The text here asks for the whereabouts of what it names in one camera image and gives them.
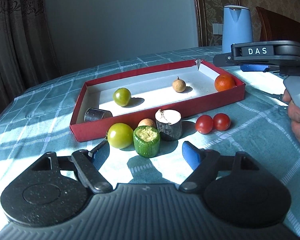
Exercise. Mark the red cherry tomato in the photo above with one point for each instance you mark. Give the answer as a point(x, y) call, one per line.
point(221, 122)
point(204, 124)

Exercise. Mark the dark sugarcane piece pale top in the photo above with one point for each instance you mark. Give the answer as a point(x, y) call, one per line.
point(169, 124)

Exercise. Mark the brown longan fruit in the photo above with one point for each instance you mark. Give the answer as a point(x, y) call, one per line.
point(147, 122)
point(179, 85)

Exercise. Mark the yellow green tomato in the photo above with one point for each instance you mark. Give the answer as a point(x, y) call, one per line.
point(120, 135)
point(122, 97)

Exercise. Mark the orange tangerine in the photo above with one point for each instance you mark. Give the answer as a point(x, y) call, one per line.
point(224, 82)

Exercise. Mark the teal plaid tablecloth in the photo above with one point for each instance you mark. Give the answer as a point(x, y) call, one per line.
point(38, 121)

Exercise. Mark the right human hand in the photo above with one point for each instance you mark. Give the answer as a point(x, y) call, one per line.
point(293, 113)

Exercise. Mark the brown patterned curtain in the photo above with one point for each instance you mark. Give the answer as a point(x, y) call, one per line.
point(27, 56)

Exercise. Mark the green cucumber chunk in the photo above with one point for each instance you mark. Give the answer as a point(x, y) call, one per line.
point(146, 141)

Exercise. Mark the dark wooden chair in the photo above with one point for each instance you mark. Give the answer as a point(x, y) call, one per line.
point(276, 27)

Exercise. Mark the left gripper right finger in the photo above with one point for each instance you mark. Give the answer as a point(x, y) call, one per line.
point(204, 165)

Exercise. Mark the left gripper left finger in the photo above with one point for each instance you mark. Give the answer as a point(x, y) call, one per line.
point(88, 174)

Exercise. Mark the white wall switch panel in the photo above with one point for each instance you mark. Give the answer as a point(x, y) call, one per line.
point(217, 29)

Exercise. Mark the dark sugarcane piece in tray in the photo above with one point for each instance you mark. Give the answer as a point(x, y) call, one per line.
point(94, 114)

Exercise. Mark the red shallow cardboard tray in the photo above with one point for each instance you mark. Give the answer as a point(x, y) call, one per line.
point(151, 90)

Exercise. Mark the blue electric kettle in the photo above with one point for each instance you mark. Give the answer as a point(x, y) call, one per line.
point(237, 26)

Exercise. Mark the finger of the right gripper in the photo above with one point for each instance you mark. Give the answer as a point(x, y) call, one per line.
point(254, 68)

